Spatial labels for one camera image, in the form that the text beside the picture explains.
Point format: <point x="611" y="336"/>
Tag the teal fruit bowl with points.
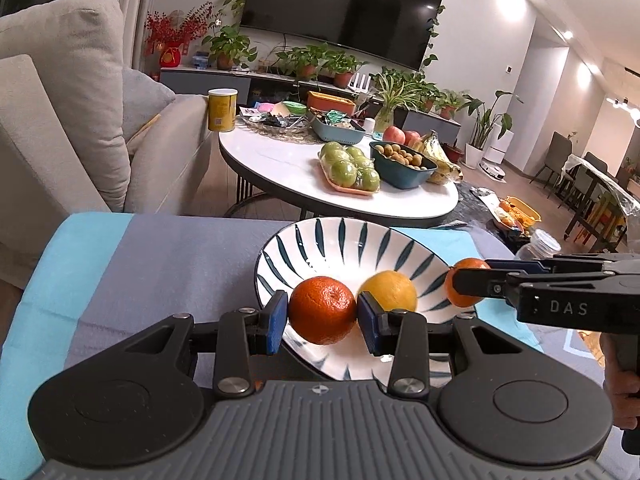
<point x="400" y="179"/>

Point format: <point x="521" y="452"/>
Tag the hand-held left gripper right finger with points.
<point x="367" y="327"/>

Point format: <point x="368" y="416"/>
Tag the yellow plastic basket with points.
<point x="525" y="209"/>

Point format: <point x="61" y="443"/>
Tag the white round coffee table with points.
<point x="280" y="170"/>

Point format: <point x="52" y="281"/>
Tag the beige sofa cushion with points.
<point x="30" y="135"/>
<point x="75" y="60"/>

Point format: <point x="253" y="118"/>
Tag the grey dining chair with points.
<point x="552" y="155"/>
<point x="590" y="170"/>

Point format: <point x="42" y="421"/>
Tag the white bowl with blue stripes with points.
<point x="320" y="250"/>

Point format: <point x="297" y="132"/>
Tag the green plastic bowl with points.
<point x="295" y="108"/>

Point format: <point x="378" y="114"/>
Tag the teal snack basket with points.
<point x="340" y="134"/>

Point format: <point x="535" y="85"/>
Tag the red flower arrangement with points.
<point x="170" y="55"/>

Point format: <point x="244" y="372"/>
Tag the clear plastic jar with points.
<point x="542" y="245"/>

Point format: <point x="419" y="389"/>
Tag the dark orange mandarin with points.
<point x="322" y="310"/>

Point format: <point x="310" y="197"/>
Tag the white router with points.
<point x="362" y="83"/>

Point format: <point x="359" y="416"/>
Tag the black television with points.
<point x="340" y="10"/>

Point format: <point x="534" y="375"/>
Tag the bunch of bananas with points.
<point x="440" y="155"/>

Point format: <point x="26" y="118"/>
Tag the small blue basket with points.
<point x="201" y="60"/>

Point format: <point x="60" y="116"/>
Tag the pile of longans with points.
<point x="400" y="155"/>

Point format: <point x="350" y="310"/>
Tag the light curtain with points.
<point x="135" y="5"/>

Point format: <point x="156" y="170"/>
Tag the glass snack platter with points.
<point x="275" y="124"/>

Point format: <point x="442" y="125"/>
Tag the orange box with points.
<point x="330" y="102"/>

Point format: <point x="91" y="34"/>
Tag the yellow orange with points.
<point x="390" y="290"/>

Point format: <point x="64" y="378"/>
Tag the dining table with plastic cover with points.
<point x="612" y="195"/>

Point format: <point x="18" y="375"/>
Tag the small red plant pot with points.
<point x="453" y="154"/>

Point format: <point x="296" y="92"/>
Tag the red apple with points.
<point x="394" y="135"/>
<point x="413" y="138"/>

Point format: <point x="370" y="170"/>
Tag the beige sofa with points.
<point x="170" y="160"/>

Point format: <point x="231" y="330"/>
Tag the person's right hand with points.
<point x="625" y="405"/>

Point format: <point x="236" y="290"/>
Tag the small white bottle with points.
<point x="369" y="127"/>

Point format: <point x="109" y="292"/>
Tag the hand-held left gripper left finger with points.
<point x="277" y="322"/>

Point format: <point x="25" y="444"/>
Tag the potted green plant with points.
<point x="343" y="76"/>
<point x="227" y="47"/>
<point x="450" y="102"/>
<point x="425" y="92"/>
<point x="305" y="60"/>

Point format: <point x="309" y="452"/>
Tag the grey throw pillow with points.
<point x="145" y="100"/>

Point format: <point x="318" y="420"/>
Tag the spider plant in glass vase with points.
<point x="389" y="105"/>

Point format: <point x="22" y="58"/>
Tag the small orange mandarin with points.
<point x="465" y="264"/>

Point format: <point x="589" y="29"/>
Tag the white robot vacuum dock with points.
<point x="501" y="145"/>

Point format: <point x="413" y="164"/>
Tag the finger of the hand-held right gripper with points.
<point x="500" y="263"/>
<point x="480" y="284"/>

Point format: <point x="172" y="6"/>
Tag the yellow can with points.
<point x="222" y="110"/>

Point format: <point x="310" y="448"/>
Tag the wrapped pack of green apples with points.
<point x="345" y="170"/>

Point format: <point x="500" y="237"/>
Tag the white robot vacuum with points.
<point x="492" y="171"/>

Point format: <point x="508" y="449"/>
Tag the tall plant in white pot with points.
<point x="472" y="156"/>

